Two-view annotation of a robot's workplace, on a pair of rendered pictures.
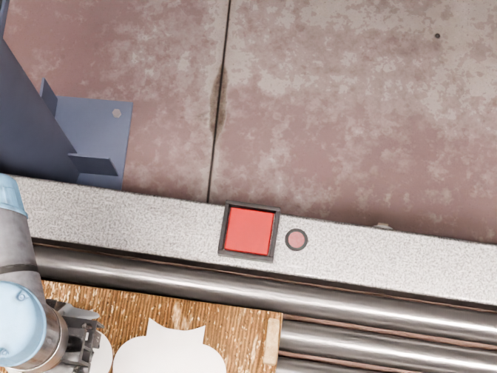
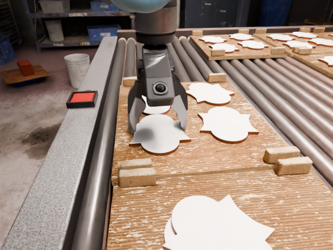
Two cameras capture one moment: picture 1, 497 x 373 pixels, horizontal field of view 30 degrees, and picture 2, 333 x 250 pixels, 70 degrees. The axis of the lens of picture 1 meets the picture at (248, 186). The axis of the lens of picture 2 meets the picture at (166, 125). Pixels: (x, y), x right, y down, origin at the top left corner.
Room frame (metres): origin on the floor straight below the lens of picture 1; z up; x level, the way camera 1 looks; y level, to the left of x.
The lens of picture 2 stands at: (0.26, 0.67, 1.23)
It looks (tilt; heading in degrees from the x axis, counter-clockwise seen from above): 32 degrees down; 251
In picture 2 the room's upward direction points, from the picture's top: straight up
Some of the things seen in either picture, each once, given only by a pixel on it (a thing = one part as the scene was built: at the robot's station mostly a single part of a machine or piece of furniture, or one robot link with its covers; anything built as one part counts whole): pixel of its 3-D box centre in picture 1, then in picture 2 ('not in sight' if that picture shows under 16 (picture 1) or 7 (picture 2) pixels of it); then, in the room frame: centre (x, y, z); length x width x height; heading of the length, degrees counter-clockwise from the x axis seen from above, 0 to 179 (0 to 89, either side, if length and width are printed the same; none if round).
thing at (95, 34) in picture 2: not in sight; (104, 32); (-0.20, -4.41, 0.25); 0.62 x 0.42 x 0.22; 178
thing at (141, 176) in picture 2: not in sight; (137, 177); (0.21, 0.39, 0.95); 0.06 x 0.02 x 0.03; 167
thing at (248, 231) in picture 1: (249, 232); (83, 99); (0.28, 0.00, 0.92); 0.06 x 0.06 x 0.01; 77
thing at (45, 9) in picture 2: not in sight; (55, 5); (0.58, -4.51, 0.74); 0.44 x 0.36 x 0.20; 157
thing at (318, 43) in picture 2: not in sight; (302, 39); (-0.82, -0.30, 0.94); 0.41 x 0.35 x 0.04; 77
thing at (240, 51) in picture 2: not in sight; (232, 42); (-0.45, -0.38, 0.94); 0.41 x 0.35 x 0.04; 77
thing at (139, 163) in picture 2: not in sight; (134, 167); (0.21, 0.37, 0.95); 0.06 x 0.02 x 0.03; 168
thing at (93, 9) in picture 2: not in sight; (105, 5); (-0.29, -4.40, 0.72); 0.50 x 0.38 x 0.16; 163
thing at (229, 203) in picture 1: (249, 231); (83, 98); (0.28, 0.00, 0.92); 0.08 x 0.08 x 0.02; 77
